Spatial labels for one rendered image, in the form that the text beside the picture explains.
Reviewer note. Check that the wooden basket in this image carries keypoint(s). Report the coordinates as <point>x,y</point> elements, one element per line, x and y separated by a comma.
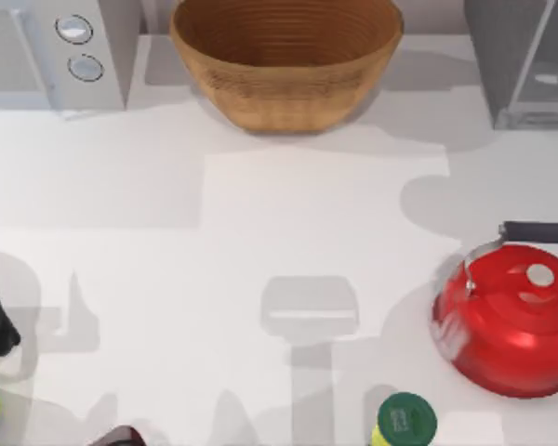
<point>286,69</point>

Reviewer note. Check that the green-capped yellow bottle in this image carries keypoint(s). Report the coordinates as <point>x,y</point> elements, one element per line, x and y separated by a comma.
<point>405,420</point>

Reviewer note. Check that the microwave knob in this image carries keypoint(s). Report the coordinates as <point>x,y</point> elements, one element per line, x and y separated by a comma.
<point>85,67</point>
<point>74,29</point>

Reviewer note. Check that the red kettle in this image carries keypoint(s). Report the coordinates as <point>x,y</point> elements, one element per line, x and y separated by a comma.
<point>511,325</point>

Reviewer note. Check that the dark red object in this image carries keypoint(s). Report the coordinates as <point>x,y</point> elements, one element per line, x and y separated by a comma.
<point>121,436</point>

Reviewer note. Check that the pale microwave oven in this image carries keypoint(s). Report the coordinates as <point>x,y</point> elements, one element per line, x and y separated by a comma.
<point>37,56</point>

